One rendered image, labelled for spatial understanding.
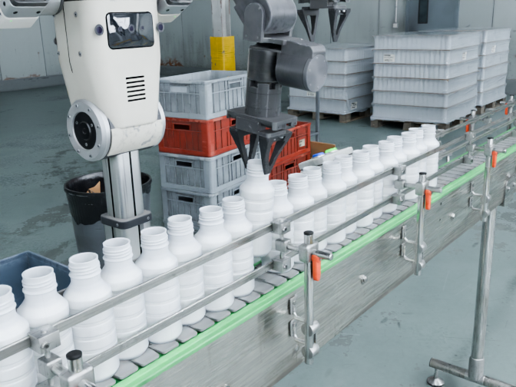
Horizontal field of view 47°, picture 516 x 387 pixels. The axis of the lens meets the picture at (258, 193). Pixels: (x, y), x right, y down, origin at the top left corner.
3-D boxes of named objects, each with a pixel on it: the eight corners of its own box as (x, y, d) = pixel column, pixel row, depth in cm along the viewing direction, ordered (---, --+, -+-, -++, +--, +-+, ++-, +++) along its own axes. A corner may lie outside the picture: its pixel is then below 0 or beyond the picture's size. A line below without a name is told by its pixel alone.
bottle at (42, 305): (27, 385, 77) (8, 268, 72) (74, 372, 79) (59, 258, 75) (33, 411, 72) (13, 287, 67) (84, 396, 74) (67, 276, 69)
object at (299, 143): (266, 167, 408) (266, 136, 402) (220, 160, 431) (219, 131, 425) (312, 150, 455) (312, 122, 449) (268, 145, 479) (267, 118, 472)
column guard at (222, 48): (225, 97, 1104) (223, 37, 1072) (210, 96, 1127) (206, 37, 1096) (239, 95, 1133) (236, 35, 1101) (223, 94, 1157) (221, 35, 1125)
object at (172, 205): (213, 230, 356) (210, 195, 350) (161, 219, 377) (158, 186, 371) (266, 203, 405) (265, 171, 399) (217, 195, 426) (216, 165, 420)
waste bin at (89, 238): (112, 319, 300) (99, 198, 281) (61, 296, 327) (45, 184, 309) (177, 286, 334) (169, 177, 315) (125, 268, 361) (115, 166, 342)
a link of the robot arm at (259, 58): (264, 38, 96) (241, 40, 92) (299, 44, 92) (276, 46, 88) (261, 81, 98) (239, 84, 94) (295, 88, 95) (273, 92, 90)
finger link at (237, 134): (258, 180, 96) (262, 124, 92) (225, 169, 100) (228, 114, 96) (283, 171, 101) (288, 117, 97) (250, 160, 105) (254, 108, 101)
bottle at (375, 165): (382, 212, 139) (384, 143, 134) (382, 220, 133) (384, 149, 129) (355, 211, 140) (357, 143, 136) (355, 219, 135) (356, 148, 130)
